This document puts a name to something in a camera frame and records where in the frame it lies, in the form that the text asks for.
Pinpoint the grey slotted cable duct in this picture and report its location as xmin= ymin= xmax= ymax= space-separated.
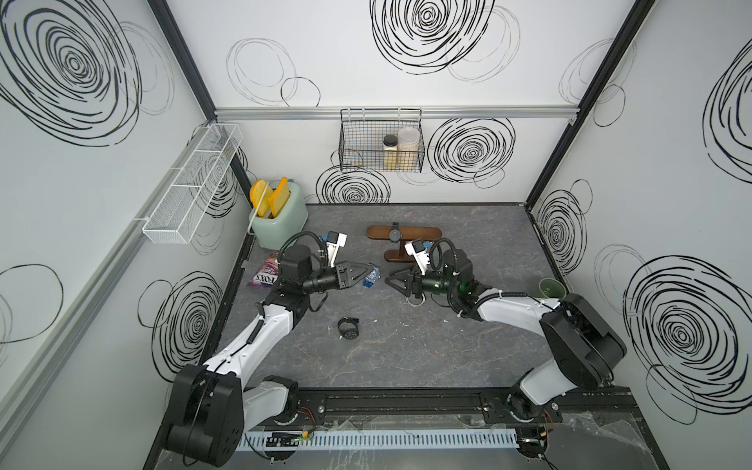
xmin=237 ymin=429 xmax=519 ymax=454

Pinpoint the black round watch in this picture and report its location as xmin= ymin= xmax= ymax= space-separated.
xmin=337 ymin=316 xmax=360 ymax=341

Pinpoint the white watch band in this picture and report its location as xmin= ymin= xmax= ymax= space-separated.
xmin=407 ymin=294 xmax=426 ymax=307

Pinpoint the black lid spice jar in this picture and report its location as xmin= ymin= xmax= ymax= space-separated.
xmin=382 ymin=134 xmax=399 ymax=172

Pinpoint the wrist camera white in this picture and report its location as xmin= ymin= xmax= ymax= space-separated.
xmin=326 ymin=231 xmax=347 ymax=268
xmin=405 ymin=239 xmax=430 ymax=275

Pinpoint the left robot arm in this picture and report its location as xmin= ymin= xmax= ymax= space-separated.
xmin=161 ymin=231 xmax=372 ymax=467

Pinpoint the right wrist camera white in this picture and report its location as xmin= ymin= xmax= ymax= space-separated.
xmin=405 ymin=239 xmax=430 ymax=275

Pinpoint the white wire shelf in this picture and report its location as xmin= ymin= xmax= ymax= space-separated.
xmin=142 ymin=123 xmax=243 ymax=245

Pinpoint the round yellow toast slice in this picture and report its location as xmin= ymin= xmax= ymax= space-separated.
xmin=249 ymin=179 xmax=273 ymax=217

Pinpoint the wooden watch stand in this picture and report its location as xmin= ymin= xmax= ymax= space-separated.
xmin=366 ymin=223 xmax=443 ymax=264

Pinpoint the mint green toaster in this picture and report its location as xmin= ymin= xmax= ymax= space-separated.
xmin=249 ymin=182 xmax=309 ymax=250

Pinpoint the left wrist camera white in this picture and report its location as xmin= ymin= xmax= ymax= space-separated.
xmin=326 ymin=231 xmax=347 ymax=268

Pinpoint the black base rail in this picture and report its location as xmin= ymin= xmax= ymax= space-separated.
xmin=262 ymin=387 xmax=644 ymax=427

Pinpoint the pink purple snack bag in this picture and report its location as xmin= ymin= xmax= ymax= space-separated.
xmin=248 ymin=252 xmax=279 ymax=288

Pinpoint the clear plastic jar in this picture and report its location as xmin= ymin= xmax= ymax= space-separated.
xmin=398 ymin=127 xmax=421 ymax=172

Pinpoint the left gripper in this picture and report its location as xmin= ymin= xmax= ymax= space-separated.
xmin=300 ymin=262 xmax=370 ymax=297

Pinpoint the green ceramic cup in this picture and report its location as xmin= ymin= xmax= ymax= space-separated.
xmin=539 ymin=278 xmax=568 ymax=300

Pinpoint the black wire basket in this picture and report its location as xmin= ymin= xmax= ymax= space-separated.
xmin=337 ymin=108 xmax=426 ymax=174

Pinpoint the black strap watch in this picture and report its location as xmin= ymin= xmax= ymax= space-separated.
xmin=388 ymin=222 xmax=403 ymax=243

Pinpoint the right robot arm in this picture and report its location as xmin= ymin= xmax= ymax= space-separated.
xmin=385 ymin=238 xmax=627 ymax=422

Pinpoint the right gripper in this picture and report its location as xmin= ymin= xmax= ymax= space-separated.
xmin=385 ymin=263 xmax=458 ymax=301

